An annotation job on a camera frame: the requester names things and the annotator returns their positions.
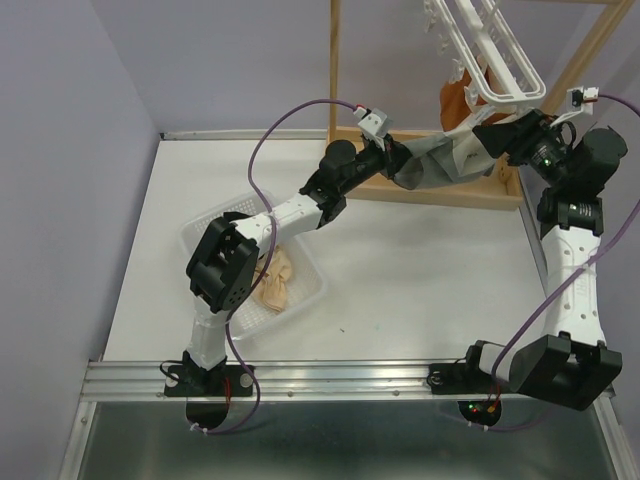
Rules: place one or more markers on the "orange underwear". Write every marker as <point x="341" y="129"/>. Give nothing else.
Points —
<point x="453" y="107"/>

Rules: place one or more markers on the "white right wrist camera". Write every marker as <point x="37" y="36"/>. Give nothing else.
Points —
<point x="579" y="101"/>

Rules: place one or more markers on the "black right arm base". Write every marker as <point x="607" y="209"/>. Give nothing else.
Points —
<point x="458" y="378"/>

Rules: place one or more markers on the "wooden hanger stand frame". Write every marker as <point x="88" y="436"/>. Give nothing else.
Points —
<point x="501" y="189"/>

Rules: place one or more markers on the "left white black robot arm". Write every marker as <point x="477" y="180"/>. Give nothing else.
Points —
<point x="221" y="269"/>

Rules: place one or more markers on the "white plastic clip hanger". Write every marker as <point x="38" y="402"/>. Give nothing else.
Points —
<point x="482" y="45"/>

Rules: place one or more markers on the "clear plastic basket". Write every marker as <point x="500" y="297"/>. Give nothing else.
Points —
<point x="292" y="282"/>

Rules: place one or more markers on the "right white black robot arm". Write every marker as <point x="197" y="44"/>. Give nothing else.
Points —
<point x="559" y="355"/>

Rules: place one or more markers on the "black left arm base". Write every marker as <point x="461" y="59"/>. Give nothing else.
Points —
<point x="184" y="380"/>

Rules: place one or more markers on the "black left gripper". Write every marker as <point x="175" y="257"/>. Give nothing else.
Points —
<point x="391" y="158"/>

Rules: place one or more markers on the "beige striped underwear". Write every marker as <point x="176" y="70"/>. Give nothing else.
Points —
<point x="271" y="292"/>

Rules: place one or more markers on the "grey underwear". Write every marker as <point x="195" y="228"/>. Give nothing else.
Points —
<point x="446" y="158"/>

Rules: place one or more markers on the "aluminium mounting rail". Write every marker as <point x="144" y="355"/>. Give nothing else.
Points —
<point x="279" y="381"/>

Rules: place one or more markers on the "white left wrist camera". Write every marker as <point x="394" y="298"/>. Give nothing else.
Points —
<point x="373" y="124"/>

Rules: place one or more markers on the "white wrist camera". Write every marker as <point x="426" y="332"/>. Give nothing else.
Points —
<point x="579" y="101"/>
<point x="373" y="124"/>

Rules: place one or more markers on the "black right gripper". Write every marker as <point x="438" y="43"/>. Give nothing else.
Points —
<point x="517" y="138"/>

